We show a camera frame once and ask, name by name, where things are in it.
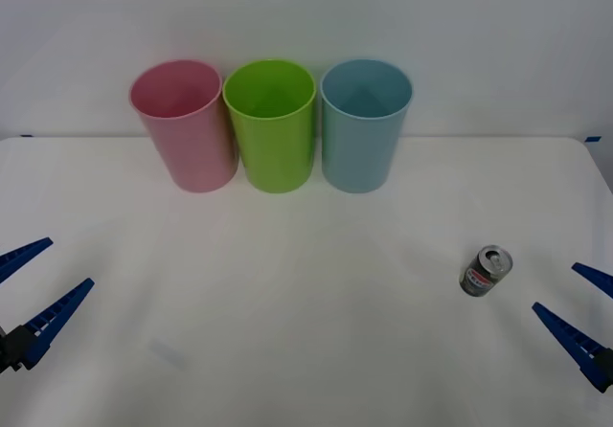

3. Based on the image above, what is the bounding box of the pale blue plastic waste bin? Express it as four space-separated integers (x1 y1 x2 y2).
319 57 414 194

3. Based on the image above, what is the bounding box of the black drink can red label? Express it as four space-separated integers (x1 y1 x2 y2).
459 244 514 299

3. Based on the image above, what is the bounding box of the pink plastic waste bin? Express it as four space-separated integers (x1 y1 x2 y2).
127 58 239 194

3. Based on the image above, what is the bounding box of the green plastic waste bin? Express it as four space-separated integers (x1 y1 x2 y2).
221 57 318 194

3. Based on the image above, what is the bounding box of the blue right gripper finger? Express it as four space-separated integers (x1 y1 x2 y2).
571 262 613 300
532 302 613 393

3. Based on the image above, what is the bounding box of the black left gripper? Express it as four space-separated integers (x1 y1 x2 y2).
0 237 96 376

